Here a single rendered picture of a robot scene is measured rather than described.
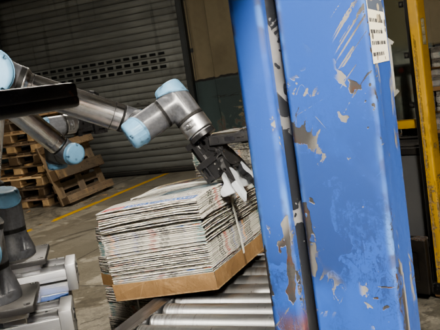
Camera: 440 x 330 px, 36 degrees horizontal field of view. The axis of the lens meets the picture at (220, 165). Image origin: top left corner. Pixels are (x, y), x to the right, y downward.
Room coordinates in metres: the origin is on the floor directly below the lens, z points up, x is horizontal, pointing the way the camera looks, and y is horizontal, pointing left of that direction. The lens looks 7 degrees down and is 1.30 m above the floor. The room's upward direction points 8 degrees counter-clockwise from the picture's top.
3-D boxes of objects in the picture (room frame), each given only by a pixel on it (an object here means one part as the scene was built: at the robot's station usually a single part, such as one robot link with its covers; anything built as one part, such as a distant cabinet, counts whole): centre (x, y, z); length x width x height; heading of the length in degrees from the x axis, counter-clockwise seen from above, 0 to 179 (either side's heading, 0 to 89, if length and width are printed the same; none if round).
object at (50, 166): (2.43, 0.58, 1.12); 0.11 x 0.08 x 0.11; 36
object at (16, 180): (9.11, 2.40, 0.65); 1.33 x 0.94 x 1.30; 161
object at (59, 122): (2.45, 0.59, 1.21); 0.11 x 0.08 x 0.09; 126
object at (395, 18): (3.60, -0.83, 1.28); 0.57 x 0.01 x 0.65; 48
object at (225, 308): (1.43, -0.03, 0.77); 0.47 x 0.05 x 0.05; 67
